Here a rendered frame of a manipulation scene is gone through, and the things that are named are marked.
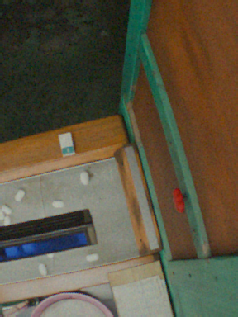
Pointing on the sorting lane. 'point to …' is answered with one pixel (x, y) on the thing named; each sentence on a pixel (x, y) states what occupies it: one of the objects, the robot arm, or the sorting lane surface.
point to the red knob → (178, 200)
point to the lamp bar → (47, 235)
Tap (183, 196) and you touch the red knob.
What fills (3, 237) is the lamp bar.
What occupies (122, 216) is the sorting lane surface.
